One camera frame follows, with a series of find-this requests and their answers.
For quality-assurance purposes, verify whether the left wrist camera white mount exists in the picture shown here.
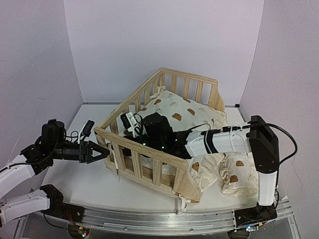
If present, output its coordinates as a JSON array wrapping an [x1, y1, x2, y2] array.
[[78, 120, 95, 143]]

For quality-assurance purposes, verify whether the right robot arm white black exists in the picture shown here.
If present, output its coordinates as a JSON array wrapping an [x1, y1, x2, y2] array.
[[121, 112, 280, 221]]

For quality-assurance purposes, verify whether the wooden pet bed frame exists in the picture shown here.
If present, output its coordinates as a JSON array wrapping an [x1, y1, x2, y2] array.
[[94, 67, 225, 202]]

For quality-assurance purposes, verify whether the small bear print pillow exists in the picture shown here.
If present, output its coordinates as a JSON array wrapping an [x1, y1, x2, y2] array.
[[219, 152, 259, 197]]

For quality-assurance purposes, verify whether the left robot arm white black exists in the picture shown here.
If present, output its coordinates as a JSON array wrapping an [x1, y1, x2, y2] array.
[[0, 119, 110, 225]]

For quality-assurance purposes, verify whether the bear print cream cushion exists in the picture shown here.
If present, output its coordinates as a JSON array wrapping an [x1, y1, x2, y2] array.
[[109, 86, 229, 215]]

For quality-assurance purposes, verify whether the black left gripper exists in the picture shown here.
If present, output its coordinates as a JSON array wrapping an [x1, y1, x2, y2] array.
[[50, 139, 110, 164]]

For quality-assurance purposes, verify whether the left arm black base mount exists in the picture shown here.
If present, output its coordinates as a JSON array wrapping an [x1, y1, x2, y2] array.
[[40, 184, 84, 223]]

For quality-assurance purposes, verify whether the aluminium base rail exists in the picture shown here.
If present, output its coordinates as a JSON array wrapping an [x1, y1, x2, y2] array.
[[14, 189, 300, 239]]

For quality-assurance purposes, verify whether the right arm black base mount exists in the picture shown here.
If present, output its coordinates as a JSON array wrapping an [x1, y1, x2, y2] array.
[[234, 203, 277, 229]]

